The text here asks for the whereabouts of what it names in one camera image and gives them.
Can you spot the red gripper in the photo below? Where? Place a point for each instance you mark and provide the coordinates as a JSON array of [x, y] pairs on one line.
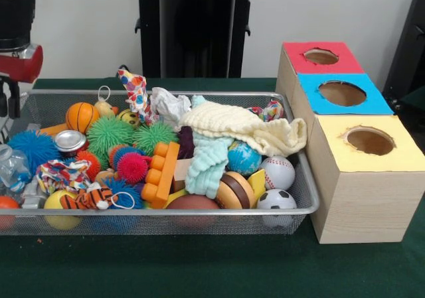
[[21, 67]]

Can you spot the cream muslin cloth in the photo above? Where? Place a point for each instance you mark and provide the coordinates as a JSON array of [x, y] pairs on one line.
[[245, 125]]

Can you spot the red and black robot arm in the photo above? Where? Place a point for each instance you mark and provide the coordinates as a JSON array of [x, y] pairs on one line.
[[15, 12]]

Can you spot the silver mesh bin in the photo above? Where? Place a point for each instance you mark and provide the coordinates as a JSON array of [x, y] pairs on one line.
[[166, 225]]

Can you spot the wooden box with three holes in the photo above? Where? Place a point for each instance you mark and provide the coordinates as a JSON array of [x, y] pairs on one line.
[[365, 205]]

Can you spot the crushed clear plastic bottle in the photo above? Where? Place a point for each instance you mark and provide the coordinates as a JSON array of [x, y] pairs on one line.
[[13, 168]]

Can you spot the orange toy basketball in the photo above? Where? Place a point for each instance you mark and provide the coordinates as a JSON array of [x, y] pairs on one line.
[[82, 117]]

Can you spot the orange striped tiger plush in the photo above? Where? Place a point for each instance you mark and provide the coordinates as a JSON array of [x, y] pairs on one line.
[[87, 199]]

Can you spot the orange plastic building block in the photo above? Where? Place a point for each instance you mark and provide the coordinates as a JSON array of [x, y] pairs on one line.
[[162, 175]]

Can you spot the mint green muslin cloth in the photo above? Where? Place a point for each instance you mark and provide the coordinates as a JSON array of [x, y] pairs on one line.
[[206, 168]]

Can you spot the brown toy football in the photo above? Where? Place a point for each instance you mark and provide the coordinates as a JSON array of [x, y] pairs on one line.
[[194, 203]]

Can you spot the blue globe ball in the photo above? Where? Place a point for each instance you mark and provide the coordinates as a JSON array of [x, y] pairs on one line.
[[244, 160]]

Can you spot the toy burger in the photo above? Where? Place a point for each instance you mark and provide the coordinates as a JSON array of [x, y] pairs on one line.
[[235, 190]]

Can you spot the white baseball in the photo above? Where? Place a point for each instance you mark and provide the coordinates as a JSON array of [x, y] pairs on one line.
[[279, 173]]

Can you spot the black and white soccer ball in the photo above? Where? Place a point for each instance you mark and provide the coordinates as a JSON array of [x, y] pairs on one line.
[[277, 199]]

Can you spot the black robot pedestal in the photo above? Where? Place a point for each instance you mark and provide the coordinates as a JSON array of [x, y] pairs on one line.
[[149, 39]]

